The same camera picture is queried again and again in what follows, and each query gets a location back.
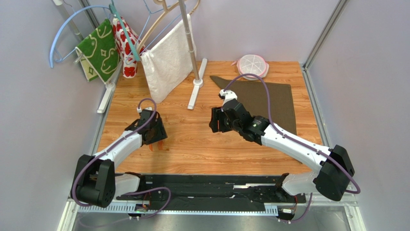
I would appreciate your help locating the teal hanger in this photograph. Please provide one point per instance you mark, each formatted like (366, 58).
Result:
(117, 15)

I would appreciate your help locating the brown cloth napkin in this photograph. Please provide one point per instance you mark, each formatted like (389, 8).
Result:
(252, 95)

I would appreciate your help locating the green patterned towel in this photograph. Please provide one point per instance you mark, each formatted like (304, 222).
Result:
(97, 53)

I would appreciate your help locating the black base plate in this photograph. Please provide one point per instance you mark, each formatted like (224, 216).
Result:
(213, 193)

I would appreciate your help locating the red white patterned cloth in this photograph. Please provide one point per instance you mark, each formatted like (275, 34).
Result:
(130, 67)

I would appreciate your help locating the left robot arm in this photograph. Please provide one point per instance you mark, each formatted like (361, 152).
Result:
(96, 181)

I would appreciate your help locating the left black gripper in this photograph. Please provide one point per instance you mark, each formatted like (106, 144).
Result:
(161, 134)

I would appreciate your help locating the light blue hanger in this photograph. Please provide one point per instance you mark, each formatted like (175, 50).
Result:
(69, 34)

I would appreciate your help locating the white towel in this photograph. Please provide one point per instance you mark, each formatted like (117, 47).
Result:
(168, 63)

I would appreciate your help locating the orange plastic fork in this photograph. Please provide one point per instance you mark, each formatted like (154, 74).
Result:
(160, 145)

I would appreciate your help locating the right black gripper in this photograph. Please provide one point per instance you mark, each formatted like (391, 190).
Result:
(219, 120)

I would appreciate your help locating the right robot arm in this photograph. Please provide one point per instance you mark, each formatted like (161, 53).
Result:
(331, 168)

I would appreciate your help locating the aluminium frame rail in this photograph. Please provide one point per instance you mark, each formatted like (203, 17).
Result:
(337, 12)

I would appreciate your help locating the metal drying rack stand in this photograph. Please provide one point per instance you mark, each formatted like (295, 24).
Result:
(198, 75)

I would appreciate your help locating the white pink lidded container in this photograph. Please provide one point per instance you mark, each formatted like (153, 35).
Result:
(252, 64)

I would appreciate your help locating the beige wooden hanger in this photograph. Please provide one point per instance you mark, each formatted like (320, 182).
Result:
(166, 9)

